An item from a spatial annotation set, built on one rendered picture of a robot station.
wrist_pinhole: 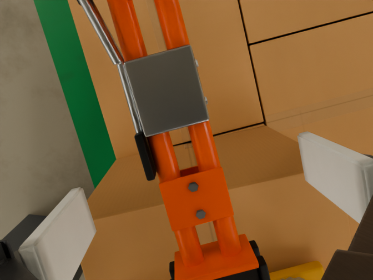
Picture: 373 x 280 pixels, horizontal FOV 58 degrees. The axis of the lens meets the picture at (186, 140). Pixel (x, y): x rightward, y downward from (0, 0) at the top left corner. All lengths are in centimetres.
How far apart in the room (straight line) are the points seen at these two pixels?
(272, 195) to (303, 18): 54
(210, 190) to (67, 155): 122
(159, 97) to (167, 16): 7
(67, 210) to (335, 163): 13
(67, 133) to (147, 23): 75
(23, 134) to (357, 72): 125
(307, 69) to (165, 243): 59
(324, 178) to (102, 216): 38
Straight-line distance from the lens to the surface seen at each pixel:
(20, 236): 146
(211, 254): 37
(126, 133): 88
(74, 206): 19
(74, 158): 150
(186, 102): 30
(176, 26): 31
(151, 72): 30
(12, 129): 157
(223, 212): 33
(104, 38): 31
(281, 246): 54
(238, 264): 34
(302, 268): 54
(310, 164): 20
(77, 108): 146
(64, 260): 17
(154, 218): 50
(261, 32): 89
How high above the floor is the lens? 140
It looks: 79 degrees down
